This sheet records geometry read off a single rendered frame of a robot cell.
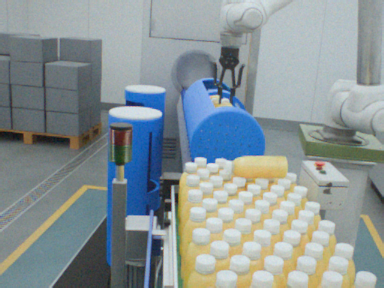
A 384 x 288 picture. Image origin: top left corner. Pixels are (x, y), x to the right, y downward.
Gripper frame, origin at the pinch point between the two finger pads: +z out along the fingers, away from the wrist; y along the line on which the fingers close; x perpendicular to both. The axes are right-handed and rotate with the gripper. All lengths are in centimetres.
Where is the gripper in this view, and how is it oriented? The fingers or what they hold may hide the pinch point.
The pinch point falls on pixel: (226, 96)
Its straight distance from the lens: 194.5
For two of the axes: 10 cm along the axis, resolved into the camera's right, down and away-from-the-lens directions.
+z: -0.9, 9.6, 2.7
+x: 1.2, 2.8, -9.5
